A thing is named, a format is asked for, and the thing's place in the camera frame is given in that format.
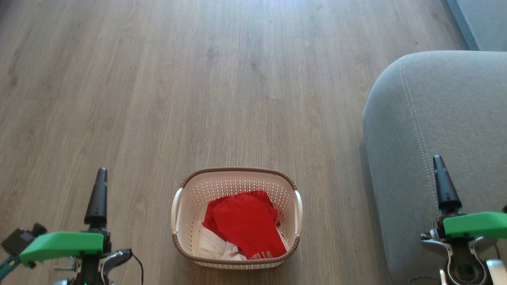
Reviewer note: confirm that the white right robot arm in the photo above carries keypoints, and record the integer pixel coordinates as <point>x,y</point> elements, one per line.
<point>497,272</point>

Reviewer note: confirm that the red garment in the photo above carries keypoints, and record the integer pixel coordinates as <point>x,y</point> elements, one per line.
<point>245,225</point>

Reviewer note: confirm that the cream plastic laundry basket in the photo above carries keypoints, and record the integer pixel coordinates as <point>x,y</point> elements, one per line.
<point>237,182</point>

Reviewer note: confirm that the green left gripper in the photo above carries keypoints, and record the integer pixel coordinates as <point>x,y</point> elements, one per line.
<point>59,244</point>

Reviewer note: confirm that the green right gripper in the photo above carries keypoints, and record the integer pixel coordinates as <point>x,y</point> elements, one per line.
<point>475,225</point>

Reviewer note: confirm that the grey fabric sofa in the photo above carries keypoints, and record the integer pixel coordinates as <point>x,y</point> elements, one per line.
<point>435,111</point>

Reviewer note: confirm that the white garment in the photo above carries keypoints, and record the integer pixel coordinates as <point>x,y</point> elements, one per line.
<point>210,243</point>

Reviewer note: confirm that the teal left camera connector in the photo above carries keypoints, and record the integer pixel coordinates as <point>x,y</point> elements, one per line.
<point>8,266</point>

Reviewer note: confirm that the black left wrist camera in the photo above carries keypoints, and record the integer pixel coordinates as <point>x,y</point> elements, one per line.
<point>18,240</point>

